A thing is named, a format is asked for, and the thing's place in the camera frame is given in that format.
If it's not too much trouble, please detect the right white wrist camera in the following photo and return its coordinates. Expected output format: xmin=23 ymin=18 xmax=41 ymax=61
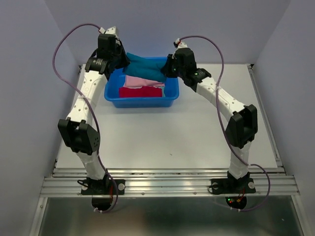
xmin=173 ymin=38 xmax=188 ymax=50

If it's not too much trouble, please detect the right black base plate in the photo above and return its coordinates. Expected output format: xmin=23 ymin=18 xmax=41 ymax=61
xmin=209 ymin=178 xmax=256 ymax=195

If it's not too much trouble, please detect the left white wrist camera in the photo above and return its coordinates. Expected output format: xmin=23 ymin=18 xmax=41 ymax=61
xmin=98 ymin=26 xmax=118 ymax=37

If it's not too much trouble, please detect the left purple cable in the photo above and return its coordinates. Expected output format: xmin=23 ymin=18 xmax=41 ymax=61
xmin=52 ymin=23 xmax=119 ymax=214

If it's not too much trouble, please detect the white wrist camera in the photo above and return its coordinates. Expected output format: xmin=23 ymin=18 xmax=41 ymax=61
xmin=98 ymin=26 xmax=118 ymax=37
xmin=173 ymin=38 xmax=188 ymax=50

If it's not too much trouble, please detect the purple cable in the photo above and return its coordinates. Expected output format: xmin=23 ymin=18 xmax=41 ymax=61
xmin=174 ymin=35 xmax=271 ymax=212
xmin=52 ymin=23 xmax=119 ymax=214

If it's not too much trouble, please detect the red folded t shirt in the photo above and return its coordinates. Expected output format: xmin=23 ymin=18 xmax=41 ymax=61
xmin=119 ymin=87 xmax=163 ymax=98

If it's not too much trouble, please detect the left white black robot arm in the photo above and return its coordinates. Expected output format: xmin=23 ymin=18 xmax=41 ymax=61
xmin=58 ymin=32 xmax=129 ymax=195

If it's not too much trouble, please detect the light teal folded shirt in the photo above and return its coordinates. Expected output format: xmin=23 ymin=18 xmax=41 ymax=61
xmin=160 ymin=86 xmax=165 ymax=97

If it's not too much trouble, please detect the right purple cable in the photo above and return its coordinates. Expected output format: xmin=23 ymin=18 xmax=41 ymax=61
xmin=174 ymin=35 xmax=271 ymax=212

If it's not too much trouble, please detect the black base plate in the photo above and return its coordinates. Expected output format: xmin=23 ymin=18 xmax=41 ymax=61
xmin=209 ymin=178 xmax=256 ymax=195
xmin=77 ymin=178 xmax=125 ymax=195

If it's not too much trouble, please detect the aluminium rail frame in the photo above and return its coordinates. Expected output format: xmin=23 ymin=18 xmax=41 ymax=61
xmin=40 ymin=64 xmax=301 ymax=236

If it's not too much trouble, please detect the blue plastic bin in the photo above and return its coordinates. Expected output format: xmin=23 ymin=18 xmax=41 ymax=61
xmin=104 ymin=69 xmax=179 ymax=108

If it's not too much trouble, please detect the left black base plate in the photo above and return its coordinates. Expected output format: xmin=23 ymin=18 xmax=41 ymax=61
xmin=77 ymin=178 xmax=125 ymax=195

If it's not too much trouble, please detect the teal t shirt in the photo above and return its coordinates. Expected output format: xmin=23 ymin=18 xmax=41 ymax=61
xmin=123 ymin=53 xmax=167 ymax=83

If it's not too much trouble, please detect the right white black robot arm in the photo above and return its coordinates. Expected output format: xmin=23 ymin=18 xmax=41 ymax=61
xmin=161 ymin=48 xmax=258 ymax=195

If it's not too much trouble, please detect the pink folded t shirt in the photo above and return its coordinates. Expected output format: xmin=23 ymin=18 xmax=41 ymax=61
xmin=124 ymin=76 xmax=164 ymax=88

